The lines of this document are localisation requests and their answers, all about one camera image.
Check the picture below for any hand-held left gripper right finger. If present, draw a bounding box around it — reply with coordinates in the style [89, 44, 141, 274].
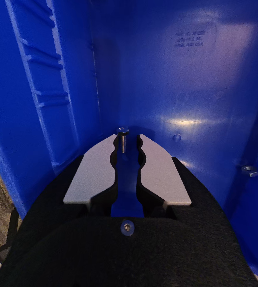
[136, 134, 192, 210]

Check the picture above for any large steel hex nut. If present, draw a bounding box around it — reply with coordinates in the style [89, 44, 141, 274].
[241, 165, 258, 177]

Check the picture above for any short thick steel bolt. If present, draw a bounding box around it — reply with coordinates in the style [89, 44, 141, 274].
[117, 127, 129, 153]

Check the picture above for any blue plastic bin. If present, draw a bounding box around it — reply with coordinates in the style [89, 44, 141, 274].
[0, 0, 258, 276]

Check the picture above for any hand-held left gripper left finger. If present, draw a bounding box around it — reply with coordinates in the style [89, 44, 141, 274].
[63, 134, 119, 210]

